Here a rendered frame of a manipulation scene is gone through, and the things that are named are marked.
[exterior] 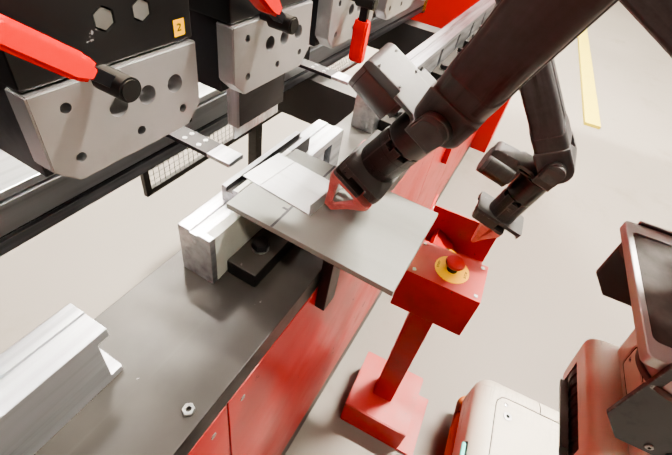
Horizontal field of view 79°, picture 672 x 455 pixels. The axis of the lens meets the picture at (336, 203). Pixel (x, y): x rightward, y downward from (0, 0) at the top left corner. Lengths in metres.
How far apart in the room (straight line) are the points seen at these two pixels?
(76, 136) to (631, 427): 0.67
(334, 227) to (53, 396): 0.37
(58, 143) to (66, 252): 1.67
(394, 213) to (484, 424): 0.84
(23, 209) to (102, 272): 1.17
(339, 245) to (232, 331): 0.19
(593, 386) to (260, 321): 0.56
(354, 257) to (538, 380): 1.39
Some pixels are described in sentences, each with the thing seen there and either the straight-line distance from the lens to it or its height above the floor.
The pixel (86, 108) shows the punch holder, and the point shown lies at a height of 1.23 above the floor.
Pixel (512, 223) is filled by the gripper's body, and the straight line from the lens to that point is 0.90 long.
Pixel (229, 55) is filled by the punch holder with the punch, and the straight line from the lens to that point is 0.46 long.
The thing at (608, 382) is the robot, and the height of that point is 0.80.
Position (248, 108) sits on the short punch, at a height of 1.12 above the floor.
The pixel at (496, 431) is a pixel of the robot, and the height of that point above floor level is 0.28.
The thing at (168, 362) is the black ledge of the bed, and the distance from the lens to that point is 0.60.
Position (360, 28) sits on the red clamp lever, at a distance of 0.65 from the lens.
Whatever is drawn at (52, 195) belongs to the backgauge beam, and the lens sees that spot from 0.75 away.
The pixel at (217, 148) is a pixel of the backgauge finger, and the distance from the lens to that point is 0.70.
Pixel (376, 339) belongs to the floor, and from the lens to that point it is 1.67.
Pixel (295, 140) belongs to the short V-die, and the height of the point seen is 0.99.
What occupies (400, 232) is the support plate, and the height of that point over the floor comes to 1.00.
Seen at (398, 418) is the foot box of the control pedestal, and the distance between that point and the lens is 1.43.
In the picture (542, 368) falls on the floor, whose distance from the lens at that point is 1.89.
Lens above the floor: 1.40
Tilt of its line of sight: 41 degrees down
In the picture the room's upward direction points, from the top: 11 degrees clockwise
